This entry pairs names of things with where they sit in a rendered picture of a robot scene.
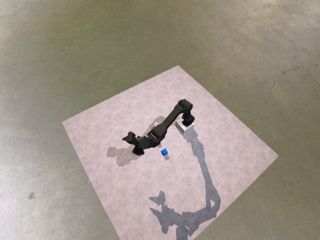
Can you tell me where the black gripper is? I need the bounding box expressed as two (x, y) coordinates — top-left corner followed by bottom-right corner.
(122, 131), (147, 146)

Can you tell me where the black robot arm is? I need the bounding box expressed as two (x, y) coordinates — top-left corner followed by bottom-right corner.
(132, 99), (195, 156)

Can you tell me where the blue cube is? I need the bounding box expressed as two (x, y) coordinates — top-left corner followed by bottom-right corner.
(161, 149), (168, 156)

